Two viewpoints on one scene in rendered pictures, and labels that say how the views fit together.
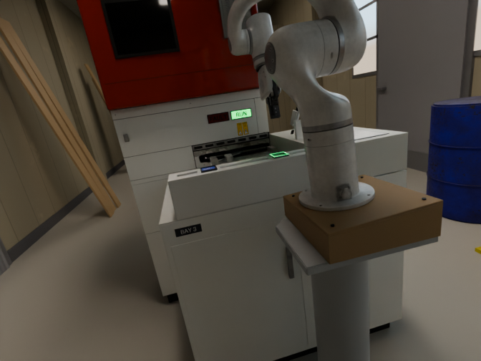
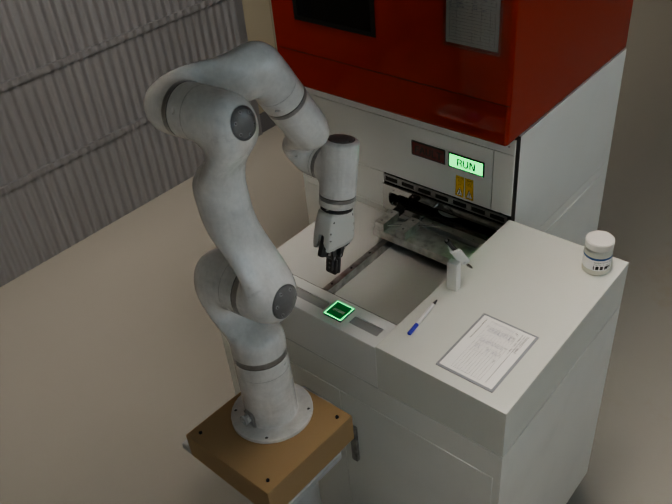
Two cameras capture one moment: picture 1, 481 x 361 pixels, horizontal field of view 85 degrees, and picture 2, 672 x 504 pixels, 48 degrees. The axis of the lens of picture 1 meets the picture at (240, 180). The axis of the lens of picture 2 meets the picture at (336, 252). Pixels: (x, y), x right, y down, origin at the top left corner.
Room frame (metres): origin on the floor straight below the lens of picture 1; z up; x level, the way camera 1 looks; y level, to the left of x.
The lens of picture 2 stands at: (0.10, -1.28, 2.22)
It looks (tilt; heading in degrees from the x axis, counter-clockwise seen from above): 37 degrees down; 53
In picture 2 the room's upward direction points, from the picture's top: 6 degrees counter-clockwise
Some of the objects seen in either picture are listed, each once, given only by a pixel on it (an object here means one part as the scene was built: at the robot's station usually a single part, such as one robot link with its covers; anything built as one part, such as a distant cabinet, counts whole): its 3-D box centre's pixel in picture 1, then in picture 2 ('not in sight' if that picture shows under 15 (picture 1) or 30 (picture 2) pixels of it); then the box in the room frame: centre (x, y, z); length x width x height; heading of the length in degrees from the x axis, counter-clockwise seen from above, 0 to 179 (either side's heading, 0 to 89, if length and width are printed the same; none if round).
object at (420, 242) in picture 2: (243, 160); (429, 244); (1.39, -0.03, 0.87); 0.36 x 0.08 x 0.03; 100
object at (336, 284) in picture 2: not in sight; (360, 264); (1.21, 0.08, 0.84); 0.50 x 0.02 x 0.03; 10
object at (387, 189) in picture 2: (232, 152); (441, 215); (1.49, 0.02, 0.89); 0.44 x 0.02 x 0.10; 100
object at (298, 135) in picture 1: (296, 124); (457, 264); (1.22, -0.29, 1.03); 0.06 x 0.04 x 0.13; 10
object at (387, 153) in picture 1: (324, 147); (506, 323); (1.25, -0.43, 0.89); 0.62 x 0.35 x 0.14; 10
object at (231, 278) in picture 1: (276, 251); (409, 400); (1.19, -0.13, 0.41); 0.96 x 0.64 x 0.82; 100
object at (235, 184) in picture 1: (248, 180); (304, 313); (0.92, -0.03, 0.89); 0.55 x 0.09 x 0.14; 100
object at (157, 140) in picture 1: (197, 136); (396, 162); (1.47, 0.19, 1.02); 0.81 x 0.03 x 0.40; 100
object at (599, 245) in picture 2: not in sight; (598, 253); (1.51, -0.50, 1.01); 0.07 x 0.07 x 0.10
